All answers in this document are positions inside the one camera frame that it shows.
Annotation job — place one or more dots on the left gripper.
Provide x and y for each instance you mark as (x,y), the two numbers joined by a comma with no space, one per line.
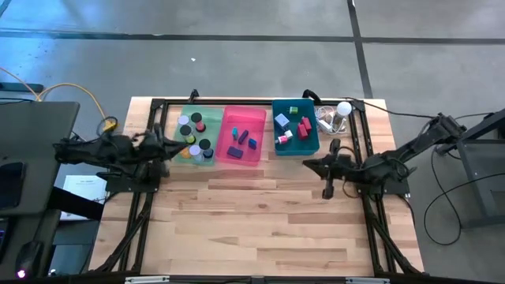
(158,150)

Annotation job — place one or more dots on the teal plastic bin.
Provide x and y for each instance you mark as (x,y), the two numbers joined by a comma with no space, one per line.
(304,148)

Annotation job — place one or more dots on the purple digital display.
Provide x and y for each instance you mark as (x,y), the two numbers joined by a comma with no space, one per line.
(243,137)

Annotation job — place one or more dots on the red wall charger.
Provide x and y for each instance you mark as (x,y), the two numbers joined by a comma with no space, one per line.
(302,131)
(306,123)

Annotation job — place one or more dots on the orange hourglass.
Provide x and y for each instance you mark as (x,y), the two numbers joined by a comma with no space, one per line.
(185,153)

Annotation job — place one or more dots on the white paper booklet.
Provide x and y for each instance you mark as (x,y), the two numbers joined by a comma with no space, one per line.
(84,185)

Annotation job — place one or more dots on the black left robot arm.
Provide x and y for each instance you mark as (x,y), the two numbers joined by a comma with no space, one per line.
(106,152)

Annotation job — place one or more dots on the gray desk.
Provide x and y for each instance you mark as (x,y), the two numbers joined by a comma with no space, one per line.
(39,130)

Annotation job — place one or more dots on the black metal frame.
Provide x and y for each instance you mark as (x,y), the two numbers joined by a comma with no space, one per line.
(139,236)

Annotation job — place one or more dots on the black desk beam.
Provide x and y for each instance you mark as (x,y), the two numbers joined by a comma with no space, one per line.
(79,205)

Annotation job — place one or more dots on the dark metal stand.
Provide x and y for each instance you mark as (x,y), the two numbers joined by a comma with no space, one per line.
(479,173)

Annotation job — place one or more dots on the black hourglass with yellow sand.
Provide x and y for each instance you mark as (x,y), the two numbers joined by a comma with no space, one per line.
(185,130)

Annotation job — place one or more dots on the black phone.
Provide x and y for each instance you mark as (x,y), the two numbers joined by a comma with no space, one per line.
(10,185)

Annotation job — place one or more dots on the pink white charger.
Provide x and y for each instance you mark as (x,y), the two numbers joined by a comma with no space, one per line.
(282,139)

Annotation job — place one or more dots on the black computer mouse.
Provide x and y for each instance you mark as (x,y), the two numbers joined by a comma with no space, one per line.
(29,256)

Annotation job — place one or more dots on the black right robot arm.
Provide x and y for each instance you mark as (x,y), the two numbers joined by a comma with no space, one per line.
(406,152)

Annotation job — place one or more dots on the green white charger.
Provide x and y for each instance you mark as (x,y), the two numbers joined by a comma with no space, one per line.
(293,110)

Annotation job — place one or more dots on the dark blue bar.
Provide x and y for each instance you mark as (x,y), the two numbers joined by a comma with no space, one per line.
(19,87)

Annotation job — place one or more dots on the pink plastic bin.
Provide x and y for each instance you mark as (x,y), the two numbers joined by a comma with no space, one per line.
(240,118)

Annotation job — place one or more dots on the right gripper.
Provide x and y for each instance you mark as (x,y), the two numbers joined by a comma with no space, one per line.
(340,167)

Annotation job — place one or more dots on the white power adapter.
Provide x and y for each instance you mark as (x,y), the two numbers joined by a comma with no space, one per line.
(326,125)

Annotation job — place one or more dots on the black clamp knob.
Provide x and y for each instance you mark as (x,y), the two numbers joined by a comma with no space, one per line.
(194,94)

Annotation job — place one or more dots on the blue digital display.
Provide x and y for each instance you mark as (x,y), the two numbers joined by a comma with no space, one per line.
(252,143)

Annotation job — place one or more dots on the purple charger cube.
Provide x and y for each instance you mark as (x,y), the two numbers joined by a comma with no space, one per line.
(235,152)

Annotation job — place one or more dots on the white light bulb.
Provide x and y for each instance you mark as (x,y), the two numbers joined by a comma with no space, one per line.
(344,107)

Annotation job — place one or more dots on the black hourglass with blue sand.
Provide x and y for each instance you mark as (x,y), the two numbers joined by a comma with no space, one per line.
(204,144)

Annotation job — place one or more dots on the silver bracket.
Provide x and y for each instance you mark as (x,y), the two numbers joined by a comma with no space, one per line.
(148,279)
(367,280)

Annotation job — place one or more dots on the lavender charger cube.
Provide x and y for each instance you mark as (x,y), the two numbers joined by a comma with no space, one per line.
(281,120)

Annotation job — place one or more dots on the green plastic bin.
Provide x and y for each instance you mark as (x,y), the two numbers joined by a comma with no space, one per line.
(213,126)

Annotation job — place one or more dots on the black hourglass with red sand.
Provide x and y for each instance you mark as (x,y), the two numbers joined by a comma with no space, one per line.
(196,117)

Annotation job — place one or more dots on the lavender hourglass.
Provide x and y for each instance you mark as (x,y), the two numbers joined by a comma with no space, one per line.
(183,119)
(194,150)

